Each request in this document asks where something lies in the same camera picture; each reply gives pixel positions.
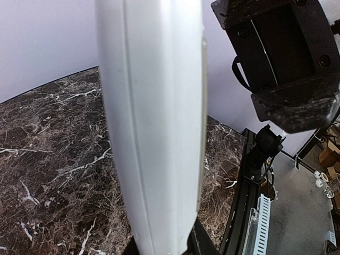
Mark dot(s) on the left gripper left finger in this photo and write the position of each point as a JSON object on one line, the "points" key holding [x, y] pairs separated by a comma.
{"points": [[131, 248]]}

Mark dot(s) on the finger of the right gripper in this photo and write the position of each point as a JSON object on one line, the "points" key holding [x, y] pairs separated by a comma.
{"points": [[287, 57]]}

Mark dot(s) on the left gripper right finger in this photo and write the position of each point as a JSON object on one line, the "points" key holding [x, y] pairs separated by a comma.
{"points": [[199, 243]]}

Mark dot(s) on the white remote control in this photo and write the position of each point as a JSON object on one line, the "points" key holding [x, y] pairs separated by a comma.
{"points": [[152, 64]]}

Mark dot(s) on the cardboard boxes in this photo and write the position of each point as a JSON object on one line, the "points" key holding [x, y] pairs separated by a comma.
{"points": [[329, 157]]}

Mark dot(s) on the white slotted cable duct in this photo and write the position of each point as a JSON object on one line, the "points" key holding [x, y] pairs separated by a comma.
{"points": [[258, 228]]}

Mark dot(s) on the black front rail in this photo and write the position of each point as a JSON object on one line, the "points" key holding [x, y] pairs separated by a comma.
{"points": [[246, 196]]}

